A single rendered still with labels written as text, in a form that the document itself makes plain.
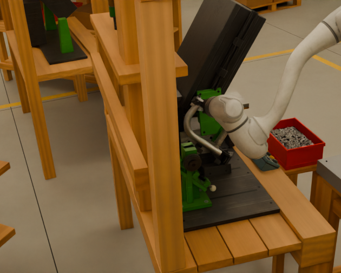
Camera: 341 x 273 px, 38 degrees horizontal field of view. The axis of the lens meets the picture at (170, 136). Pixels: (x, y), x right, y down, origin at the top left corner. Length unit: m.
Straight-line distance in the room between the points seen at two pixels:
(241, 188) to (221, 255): 0.42
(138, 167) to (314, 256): 0.81
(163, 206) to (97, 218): 1.98
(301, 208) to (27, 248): 1.99
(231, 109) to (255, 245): 0.53
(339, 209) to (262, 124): 0.73
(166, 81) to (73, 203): 2.46
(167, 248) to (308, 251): 0.58
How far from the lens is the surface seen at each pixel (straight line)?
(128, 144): 1.84
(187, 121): 2.22
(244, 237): 2.00
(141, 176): 1.70
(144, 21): 1.39
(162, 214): 1.69
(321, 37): 1.92
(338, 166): 2.41
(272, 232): 2.03
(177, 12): 5.19
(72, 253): 3.37
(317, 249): 2.06
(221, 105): 1.83
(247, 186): 2.25
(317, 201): 2.76
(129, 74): 1.75
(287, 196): 2.20
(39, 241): 3.53
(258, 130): 1.90
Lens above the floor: 2.16
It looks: 28 degrees down
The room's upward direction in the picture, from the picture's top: 3 degrees counter-clockwise
